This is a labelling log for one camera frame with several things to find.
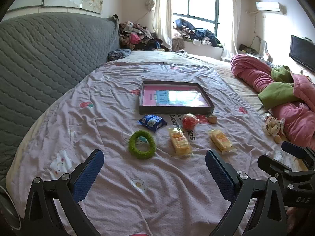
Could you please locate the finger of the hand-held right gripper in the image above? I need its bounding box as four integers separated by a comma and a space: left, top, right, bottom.
281, 141, 315, 170
257, 154, 293, 178

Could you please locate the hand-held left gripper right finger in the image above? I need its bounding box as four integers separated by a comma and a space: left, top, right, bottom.
205, 149, 288, 236

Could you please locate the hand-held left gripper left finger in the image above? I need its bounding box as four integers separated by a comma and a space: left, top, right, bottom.
23, 149, 105, 236

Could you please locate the yellow cake packet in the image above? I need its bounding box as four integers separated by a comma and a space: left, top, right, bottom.
167, 127, 193, 158
208, 128, 237, 154

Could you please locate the green ring toy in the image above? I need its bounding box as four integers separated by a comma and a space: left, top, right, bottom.
128, 130, 156, 160

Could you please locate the dark shallow cardboard box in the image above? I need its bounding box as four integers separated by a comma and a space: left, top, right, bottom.
138, 80, 215, 115

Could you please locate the blue snack packet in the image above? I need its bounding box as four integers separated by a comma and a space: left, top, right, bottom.
138, 114, 165, 131

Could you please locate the small beige plush toy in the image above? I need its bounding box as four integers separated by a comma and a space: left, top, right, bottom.
262, 117, 286, 137

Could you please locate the green blanket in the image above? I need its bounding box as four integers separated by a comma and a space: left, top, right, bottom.
257, 65, 302, 110

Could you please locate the pink strawberry printed sheet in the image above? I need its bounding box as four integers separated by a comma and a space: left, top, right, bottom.
6, 60, 306, 236

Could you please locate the pink quilt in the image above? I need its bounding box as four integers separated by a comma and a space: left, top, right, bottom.
230, 54, 315, 150

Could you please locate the black television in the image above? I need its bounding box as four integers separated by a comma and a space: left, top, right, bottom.
289, 35, 315, 73

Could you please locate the cluttered side desk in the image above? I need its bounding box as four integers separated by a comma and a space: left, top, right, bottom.
239, 36, 273, 63

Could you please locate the beige bed sheet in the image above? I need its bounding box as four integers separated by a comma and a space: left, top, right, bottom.
128, 50, 271, 113

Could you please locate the grey quilted headboard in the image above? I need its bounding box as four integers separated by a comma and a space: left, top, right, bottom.
0, 12, 120, 185

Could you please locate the dark blue patterned cloth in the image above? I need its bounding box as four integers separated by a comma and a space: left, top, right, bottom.
107, 49, 132, 62

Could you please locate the cream curtain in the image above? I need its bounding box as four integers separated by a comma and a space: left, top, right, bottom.
146, 0, 173, 51
221, 0, 243, 61

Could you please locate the beige folded cloth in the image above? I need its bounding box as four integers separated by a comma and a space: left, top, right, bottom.
172, 38, 185, 53

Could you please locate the pile of dark clothes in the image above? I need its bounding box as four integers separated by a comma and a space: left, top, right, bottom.
172, 18, 223, 48

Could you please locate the white air conditioner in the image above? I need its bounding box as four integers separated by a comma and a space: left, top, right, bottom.
255, 1, 287, 15

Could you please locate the pile of mixed clothes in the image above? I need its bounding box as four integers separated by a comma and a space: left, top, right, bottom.
118, 21, 164, 52

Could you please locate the dark framed window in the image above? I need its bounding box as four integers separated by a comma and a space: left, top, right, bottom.
172, 0, 221, 46

